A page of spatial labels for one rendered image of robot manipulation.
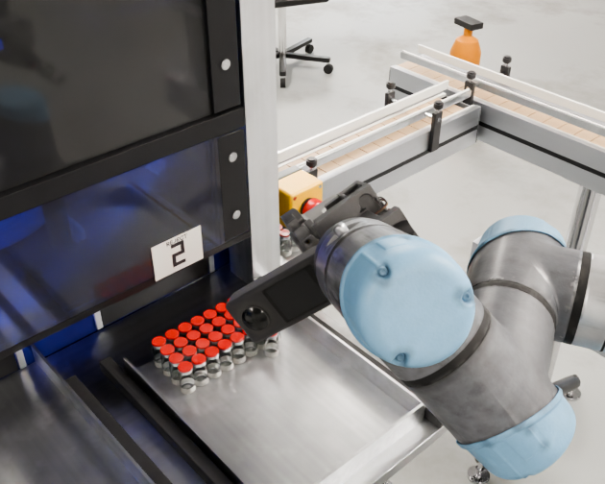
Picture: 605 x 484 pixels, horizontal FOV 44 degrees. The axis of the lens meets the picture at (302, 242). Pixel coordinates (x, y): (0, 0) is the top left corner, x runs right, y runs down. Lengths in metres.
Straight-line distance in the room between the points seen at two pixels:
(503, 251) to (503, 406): 0.15
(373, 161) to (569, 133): 0.44
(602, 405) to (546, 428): 1.90
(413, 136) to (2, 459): 1.00
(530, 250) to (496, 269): 0.04
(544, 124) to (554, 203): 1.55
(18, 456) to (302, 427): 0.37
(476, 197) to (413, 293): 2.77
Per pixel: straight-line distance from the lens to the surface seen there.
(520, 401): 0.52
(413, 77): 1.90
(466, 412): 0.51
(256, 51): 1.07
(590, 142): 1.69
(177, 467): 1.02
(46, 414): 1.12
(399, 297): 0.45
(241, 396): 1.09
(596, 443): 2.32
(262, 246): 1.23
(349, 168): 1.48
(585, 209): 1.78
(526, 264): 0.60
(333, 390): 1.09
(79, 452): 1.06
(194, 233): 1.12
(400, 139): 1.60
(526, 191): 3.31
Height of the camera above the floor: 1.68
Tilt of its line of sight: 36 degrees down
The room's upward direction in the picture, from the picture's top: straight up
